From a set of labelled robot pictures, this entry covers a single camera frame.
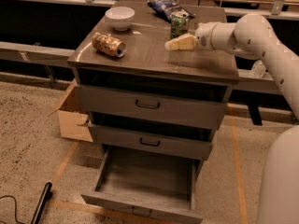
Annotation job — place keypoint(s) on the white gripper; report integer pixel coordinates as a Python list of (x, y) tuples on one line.
[(203, 34)]

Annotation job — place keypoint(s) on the green soda can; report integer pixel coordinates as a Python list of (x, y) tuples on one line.
[(179, 24)]

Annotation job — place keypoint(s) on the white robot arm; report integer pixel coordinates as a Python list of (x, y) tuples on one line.
[(253, 37)]

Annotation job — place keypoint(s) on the grey top drawer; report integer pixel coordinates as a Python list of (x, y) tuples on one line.
[(200, 114)]

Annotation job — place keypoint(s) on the grey drawer cabinet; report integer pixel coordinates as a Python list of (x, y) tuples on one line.
[(147, 67)]

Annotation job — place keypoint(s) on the orange patterned soda can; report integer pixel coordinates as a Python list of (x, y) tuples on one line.
[(109, 45)]

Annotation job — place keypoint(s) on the grey middle drawer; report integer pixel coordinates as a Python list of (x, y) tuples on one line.
[(156, 143)]

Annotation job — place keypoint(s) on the grey open bottom drawer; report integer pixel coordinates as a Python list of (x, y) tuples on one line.
[(146, 184)]

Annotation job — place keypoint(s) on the blue chip bag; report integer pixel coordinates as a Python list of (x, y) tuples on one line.
[(165, 8)]

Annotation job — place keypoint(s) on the white ceramic bowl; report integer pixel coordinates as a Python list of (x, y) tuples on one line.
[(120, 18)]

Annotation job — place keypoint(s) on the clear pump bottle left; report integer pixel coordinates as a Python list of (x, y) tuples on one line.
[(258, 69)]

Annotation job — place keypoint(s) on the cardboard box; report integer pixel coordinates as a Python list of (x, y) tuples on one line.
[(73, 122)]

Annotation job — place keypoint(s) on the black rod on floor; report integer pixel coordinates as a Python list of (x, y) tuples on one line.
[(44, 197)]

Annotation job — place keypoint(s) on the grey metal rail shelf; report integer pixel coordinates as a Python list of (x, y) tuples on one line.
[(58, 57)]

